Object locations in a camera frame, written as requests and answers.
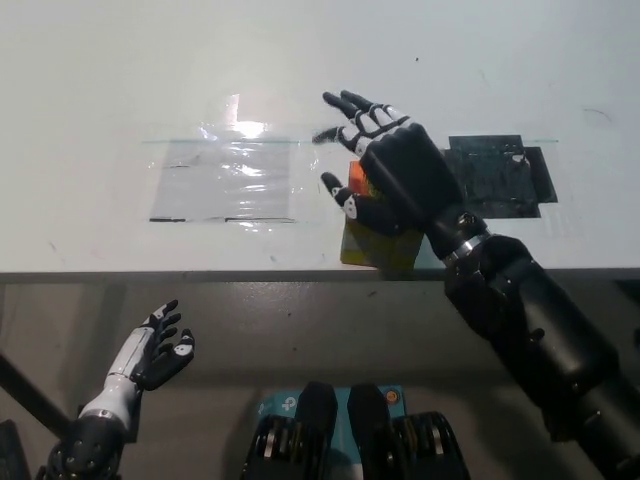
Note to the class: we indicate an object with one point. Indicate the white and black left hand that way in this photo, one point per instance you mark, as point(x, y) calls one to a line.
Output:
point(122, 360)

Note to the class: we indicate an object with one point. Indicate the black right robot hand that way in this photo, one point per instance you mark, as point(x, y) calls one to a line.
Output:
point(415, 175)

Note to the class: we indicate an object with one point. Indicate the big orange red puzzle cube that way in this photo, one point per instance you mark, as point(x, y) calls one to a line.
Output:
point(360, 250)

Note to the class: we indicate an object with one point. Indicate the black teal robot body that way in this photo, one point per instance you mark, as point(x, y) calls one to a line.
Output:
point(370, 430)

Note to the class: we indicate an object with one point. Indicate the black tape patch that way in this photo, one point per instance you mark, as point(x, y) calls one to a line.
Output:
point(500, 175)

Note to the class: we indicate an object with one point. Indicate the black diagonal table leg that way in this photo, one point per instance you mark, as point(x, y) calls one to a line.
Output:
point(30, 395)

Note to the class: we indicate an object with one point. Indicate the clear plastic film sheet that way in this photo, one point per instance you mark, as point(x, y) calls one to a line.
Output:
point(307, 170)

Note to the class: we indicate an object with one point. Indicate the dark ribbed floor block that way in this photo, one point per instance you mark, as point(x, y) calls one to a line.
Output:
point(12, 450)

